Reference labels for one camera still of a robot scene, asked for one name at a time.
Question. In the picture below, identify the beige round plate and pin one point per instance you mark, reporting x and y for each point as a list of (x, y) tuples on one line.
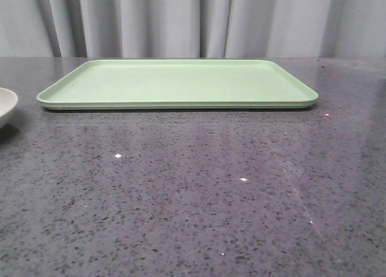
[(8, 103)]

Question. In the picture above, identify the light green plastic tray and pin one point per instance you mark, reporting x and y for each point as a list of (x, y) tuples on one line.
[(177, 84)]

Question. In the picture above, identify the grey pleated curtain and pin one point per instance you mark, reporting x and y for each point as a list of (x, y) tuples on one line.
[(193, 28)]

